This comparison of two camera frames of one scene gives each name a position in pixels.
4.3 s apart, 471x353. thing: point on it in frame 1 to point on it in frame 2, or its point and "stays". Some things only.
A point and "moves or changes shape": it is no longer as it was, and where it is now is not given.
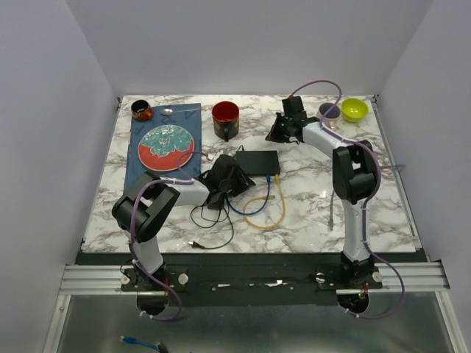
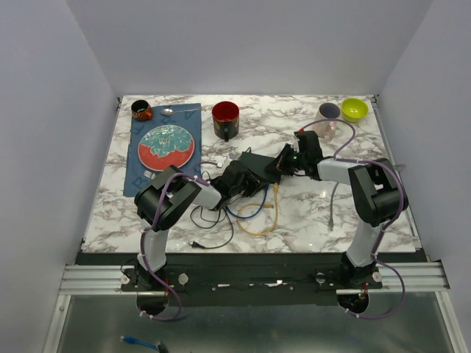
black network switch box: (259, 162) moves or changes shape
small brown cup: (141, 110) stays
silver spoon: (168, 112) stays
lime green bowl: (354, 109) stays
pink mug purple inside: (330, 120) stays
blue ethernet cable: (268, 182) moves or changes shape
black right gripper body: (279, 131) to (289, 161)
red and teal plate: (160, 148) stays
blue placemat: (187, 116) stays
